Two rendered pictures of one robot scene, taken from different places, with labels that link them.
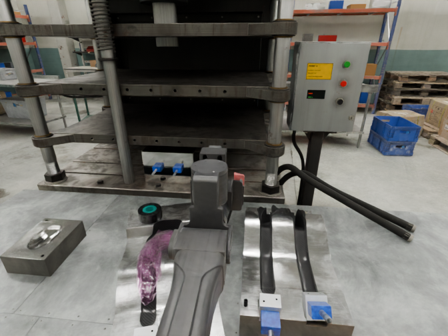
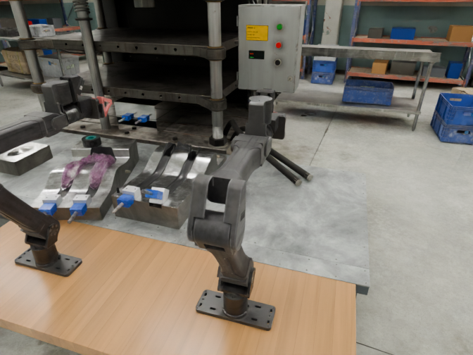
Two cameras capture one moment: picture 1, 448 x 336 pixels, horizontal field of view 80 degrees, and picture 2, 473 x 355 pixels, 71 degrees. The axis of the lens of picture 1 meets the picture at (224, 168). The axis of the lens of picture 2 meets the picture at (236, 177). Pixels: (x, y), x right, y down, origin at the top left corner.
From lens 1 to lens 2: 83 cm
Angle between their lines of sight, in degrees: 11
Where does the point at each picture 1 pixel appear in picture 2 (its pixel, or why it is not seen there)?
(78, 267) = (39, 173)
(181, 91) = (141, 48)
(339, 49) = (272, 12)
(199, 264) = (27, 119)
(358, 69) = (291, 32)
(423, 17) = not seen: outside the picture
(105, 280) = not seen: hidden behind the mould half
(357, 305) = not seen: hidden behind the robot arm
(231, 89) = (180, 48)
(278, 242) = (170, 166)
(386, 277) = (250, 202)
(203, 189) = (46, 91)
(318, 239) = (200, 167)
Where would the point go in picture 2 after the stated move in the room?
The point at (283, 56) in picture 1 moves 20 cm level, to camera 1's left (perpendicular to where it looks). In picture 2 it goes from (212, 18) to (171, 17)
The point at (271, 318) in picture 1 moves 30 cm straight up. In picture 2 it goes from (126, 197) to (109, 113)
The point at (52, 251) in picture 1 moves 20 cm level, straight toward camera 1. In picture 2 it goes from (21, 158) to (20, 177)
